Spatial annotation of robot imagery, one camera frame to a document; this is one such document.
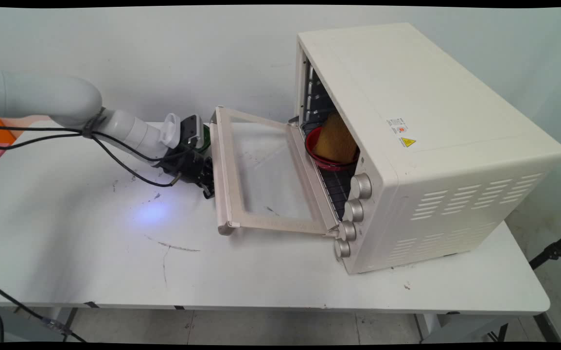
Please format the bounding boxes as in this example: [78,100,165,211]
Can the cream glass oven door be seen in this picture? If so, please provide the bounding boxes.
[210,105,340,237]

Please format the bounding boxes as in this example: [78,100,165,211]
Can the yellow bread piece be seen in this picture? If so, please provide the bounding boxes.
[314,112,359,164]

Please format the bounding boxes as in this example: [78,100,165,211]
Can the black tripod stand leg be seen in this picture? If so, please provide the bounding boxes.
[528,227,561,271]

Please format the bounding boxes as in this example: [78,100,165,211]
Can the cream toaster oven body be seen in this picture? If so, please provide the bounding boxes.
[296,22,561,276]

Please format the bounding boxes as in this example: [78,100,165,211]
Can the red bowl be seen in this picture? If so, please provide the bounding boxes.
[305,126,360,172]

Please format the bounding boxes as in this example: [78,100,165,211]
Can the black cable with connector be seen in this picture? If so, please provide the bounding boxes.
[0,279,88,344]

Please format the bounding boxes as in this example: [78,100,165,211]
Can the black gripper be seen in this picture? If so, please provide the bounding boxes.
[159,145,216,200]

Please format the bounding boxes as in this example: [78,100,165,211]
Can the white printed label sticker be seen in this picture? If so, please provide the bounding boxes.
[387,118,409,136]

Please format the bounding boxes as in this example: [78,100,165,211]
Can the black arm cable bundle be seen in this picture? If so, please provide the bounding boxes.
[0,108,194,188]

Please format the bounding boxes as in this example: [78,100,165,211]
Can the metal wire oven rack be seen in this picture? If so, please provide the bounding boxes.
[301,122,360,225]

